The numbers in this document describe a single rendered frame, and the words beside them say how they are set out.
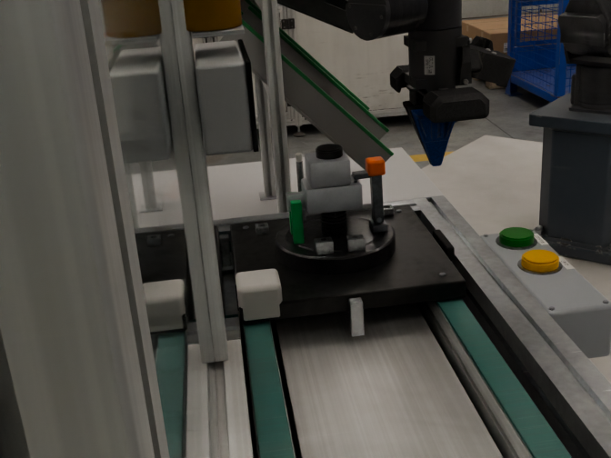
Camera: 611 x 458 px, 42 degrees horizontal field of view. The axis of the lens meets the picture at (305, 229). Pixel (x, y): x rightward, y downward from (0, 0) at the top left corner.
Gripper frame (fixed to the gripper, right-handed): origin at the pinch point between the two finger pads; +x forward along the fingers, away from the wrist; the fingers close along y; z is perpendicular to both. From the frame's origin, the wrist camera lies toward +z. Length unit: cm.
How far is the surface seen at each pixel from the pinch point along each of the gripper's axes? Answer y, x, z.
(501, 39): 483, 74, 188
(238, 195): 55, 23, -22
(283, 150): 19.1, 5.4, -15.8
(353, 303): -13.1, 13.1, -12.6
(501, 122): 392, 110, 155
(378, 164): -0.9, 2.3, -6.9
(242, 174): 68, 23, -20
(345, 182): -2.1, 3.6, -10.9
